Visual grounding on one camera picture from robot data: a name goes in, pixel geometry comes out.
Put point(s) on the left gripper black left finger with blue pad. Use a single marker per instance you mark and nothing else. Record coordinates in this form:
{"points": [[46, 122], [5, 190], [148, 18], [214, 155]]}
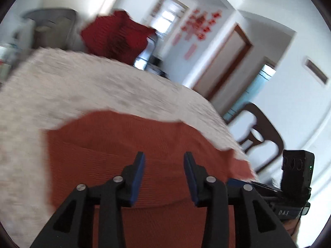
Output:
{"points": [[71, 225]]}

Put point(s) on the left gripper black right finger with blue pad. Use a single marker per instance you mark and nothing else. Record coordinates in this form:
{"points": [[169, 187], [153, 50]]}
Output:
{"points": [[256, 225]]}

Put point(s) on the rust orange knit sweater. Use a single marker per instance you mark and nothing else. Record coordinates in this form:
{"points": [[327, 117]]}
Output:
{"points": [[98, 145]]}

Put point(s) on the dark brown wooden chair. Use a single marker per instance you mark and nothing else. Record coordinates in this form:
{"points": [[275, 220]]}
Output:
{"points": [[260, 132]]}

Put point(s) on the beige quilted table cover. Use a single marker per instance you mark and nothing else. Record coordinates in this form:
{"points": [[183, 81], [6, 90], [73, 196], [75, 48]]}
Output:
{"points": [[53, 86]]}

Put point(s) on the brown wooden door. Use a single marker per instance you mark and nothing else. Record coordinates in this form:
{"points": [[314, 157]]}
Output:
{"points": [[228, 58]]}

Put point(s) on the dark chair behind red garment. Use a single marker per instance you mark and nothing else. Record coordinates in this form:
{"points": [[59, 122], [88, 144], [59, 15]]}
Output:
{"points": [[144, 57]]}

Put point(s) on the red checked garment on chair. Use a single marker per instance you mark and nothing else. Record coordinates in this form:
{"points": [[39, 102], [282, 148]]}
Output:
{"points": [[116, 37]]}

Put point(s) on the grey plastic chair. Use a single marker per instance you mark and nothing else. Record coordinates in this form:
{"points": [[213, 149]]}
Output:
{"points": [[47, 28]]}

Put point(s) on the red Chinese knot decoration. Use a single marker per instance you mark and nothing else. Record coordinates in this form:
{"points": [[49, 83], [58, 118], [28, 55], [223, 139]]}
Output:
{"points": [[194, 33]]}

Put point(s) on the black camera box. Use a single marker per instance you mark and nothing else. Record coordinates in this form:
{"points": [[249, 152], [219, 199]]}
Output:
{"points": [[297, 167]]}

